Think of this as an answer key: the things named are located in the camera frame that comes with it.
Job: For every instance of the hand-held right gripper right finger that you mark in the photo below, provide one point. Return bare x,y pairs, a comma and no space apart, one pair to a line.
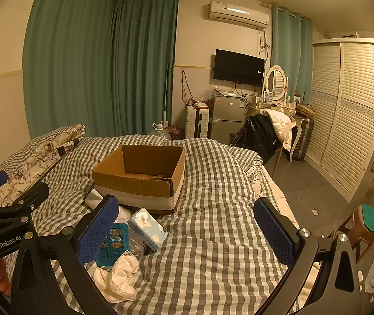
274,229

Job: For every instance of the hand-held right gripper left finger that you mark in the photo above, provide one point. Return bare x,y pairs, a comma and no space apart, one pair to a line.
98,229

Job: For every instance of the clear plastic bag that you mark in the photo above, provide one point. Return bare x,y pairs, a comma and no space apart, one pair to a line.
138,247

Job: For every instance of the white blue tissue pack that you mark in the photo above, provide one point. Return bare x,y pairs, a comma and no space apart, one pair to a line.
147,226

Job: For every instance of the cardboard box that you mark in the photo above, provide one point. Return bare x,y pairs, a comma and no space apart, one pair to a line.
141,192

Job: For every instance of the cream bed sheet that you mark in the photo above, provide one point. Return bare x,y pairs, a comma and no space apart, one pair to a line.
284,208

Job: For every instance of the white crumpled cloth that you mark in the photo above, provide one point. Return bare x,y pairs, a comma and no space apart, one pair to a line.
123,215

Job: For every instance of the white cloth piece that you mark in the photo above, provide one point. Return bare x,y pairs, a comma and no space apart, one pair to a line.
93,199

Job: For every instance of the floral printed duvet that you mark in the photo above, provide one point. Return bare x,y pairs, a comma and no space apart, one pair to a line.
39,160

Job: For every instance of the cream lace-trimmed cloth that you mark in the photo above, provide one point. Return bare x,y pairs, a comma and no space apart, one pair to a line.
118,279

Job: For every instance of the checkered bed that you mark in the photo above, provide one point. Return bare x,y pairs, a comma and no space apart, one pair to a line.
206,236

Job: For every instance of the stool with teal cushion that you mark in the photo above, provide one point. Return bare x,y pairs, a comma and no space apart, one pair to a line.
369,221

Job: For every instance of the black jacket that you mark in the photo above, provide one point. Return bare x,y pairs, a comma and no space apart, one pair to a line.
259,134

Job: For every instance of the dark suitcase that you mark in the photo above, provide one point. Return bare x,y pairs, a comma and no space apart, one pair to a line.
303,137

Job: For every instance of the white padded jacket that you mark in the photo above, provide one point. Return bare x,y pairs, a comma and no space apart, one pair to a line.
282,123

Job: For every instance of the clear water jug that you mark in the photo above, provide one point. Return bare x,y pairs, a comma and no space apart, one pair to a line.
159,131

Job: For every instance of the silver small fridge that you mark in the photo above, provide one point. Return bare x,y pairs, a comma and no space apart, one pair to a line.
226,118

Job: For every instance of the red patterned box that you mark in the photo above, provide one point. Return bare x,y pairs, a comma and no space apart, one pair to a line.
176,132

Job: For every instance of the green curtain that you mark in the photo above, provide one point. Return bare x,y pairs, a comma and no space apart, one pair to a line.
75,72
144,65

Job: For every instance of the white louvred wardrobe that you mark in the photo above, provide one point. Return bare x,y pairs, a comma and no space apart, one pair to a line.
348,111

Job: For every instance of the white mop pole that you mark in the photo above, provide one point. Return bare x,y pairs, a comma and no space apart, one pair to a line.
165,98

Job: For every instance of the oval vanity mirror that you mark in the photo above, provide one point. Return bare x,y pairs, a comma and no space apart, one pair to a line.
276,82

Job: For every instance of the plastic bag on fridge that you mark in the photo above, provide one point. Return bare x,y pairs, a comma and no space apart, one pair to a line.
211,92

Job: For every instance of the light teal curtain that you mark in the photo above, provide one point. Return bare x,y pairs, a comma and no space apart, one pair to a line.
292,46

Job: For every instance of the white air conditioner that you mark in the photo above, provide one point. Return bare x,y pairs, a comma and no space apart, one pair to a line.
236,14

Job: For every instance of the black wall television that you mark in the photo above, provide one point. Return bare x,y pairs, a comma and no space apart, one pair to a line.
238,67

